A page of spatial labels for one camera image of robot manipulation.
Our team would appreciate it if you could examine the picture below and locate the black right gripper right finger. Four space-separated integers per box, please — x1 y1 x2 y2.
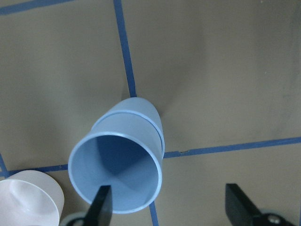
225 183 293 226

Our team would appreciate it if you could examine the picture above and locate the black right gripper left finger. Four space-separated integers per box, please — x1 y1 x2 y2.
85 186 112 226

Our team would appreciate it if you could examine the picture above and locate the blue cup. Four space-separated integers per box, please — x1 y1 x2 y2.
68 113 163 214
92 97 166 155

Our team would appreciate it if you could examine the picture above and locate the pink bowl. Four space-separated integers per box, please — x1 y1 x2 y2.
0 170 64 226

